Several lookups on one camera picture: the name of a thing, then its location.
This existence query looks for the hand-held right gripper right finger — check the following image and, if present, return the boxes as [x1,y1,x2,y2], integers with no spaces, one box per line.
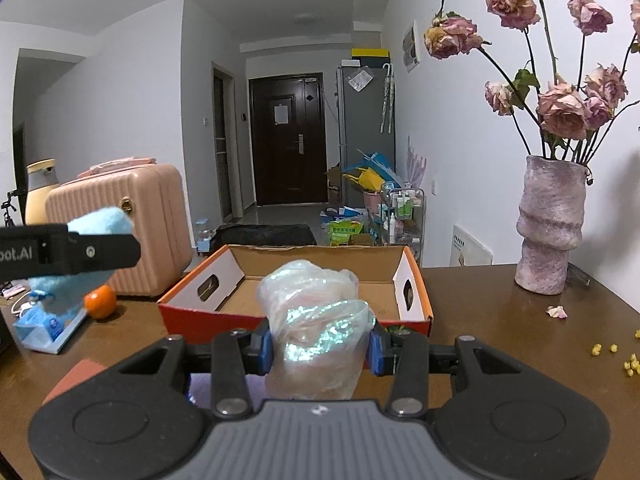
[365,321,522,422]

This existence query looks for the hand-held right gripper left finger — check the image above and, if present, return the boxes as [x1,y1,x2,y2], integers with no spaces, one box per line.
[117,321,275,422]

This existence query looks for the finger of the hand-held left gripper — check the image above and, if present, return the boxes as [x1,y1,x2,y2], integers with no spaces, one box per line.
[66,231,142,275]

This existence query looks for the light blue fluffy towel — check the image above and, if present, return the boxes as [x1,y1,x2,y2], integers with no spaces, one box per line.
[27,206,137,318]

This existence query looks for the clear plastic bag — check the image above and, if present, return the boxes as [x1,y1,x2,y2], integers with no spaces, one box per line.
[256,259,376,401]

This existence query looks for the purple satin cap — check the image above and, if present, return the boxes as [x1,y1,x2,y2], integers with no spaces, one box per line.
[189,373,216,405]

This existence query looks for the orange cardboard box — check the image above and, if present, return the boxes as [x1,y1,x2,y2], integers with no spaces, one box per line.
[157,244,434,347]

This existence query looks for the pink sponge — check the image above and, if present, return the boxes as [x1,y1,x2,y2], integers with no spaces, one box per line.
[42,358,109,407]

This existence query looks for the black tripod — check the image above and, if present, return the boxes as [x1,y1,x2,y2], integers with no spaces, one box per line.
[0,189,27,229]

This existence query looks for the orange fruit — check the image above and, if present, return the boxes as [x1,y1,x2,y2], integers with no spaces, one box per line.
[83,284,118,321]

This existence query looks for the yellow thermos bottle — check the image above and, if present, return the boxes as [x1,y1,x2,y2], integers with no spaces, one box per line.
[24,159,63,226]

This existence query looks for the pink ribbed suitcase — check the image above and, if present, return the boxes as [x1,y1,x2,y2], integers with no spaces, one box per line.
[45,157,193,297]

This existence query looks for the light blue tissue pack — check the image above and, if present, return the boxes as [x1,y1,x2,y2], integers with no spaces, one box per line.
[12,304,89,356]

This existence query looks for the black bag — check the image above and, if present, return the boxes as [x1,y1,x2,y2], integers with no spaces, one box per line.
[210,224,317,257]

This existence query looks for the green snack bag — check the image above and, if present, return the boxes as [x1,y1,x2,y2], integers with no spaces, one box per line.
[327,220,364,247]

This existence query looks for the metal trolley cart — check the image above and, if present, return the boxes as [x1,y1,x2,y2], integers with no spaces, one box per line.
[380,182,426,262]

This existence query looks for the brown cardboard box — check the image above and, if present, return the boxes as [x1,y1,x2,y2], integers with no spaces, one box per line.
[324,162,347,204]

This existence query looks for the blue and yellow bags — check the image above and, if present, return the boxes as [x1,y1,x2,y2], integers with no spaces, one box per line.
[342,149,403,194]

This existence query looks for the dark brown entrance door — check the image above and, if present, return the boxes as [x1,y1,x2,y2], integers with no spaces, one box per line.
[248,74,327,207]

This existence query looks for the lilac ceramic vase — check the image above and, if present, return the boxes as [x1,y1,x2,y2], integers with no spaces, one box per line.
[515,155,587,296]

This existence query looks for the grey refrigerator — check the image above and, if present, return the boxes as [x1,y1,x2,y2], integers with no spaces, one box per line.
[336,61,396,196]

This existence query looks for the scattered yellow crumbs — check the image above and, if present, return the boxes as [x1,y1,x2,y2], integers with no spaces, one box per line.
[590,329,640,377]

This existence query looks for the clear folded umbrella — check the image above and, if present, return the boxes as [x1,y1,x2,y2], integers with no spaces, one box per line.
[381,63,395,134]

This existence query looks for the white charger with cable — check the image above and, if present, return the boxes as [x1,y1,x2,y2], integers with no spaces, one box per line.
[9,287,37,319]

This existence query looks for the interior door frame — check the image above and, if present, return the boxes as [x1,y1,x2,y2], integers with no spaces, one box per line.
[212,62,236,222]

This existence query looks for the wall poster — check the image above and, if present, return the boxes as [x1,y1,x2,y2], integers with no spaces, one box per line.
[402,21,422,72]

